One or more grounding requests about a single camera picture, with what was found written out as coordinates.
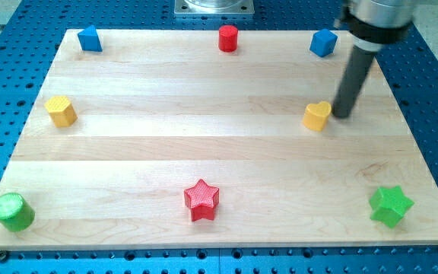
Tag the yellow hexagon block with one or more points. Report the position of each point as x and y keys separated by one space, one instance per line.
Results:
x=61 y=111

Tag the green star block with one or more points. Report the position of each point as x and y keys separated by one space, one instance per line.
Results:
x=389 y=205

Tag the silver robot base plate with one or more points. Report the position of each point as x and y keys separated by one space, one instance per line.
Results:
x=213 y=7

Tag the green cylinder block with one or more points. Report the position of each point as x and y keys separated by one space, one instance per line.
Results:
x=15 y=212

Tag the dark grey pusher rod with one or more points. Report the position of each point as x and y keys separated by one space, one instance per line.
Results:
x=355 y=74

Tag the yellow heart block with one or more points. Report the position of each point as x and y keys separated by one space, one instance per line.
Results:
x=317 y=115

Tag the red star block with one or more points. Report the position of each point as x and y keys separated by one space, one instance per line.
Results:
x=202 y=200

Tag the red cylinder block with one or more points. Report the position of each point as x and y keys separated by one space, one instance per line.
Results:
x=228 y=37

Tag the blue cube block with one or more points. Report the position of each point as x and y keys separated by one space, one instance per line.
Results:
x=323 y=42

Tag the light wooden board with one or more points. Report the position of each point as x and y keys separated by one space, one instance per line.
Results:
x=158 y=110

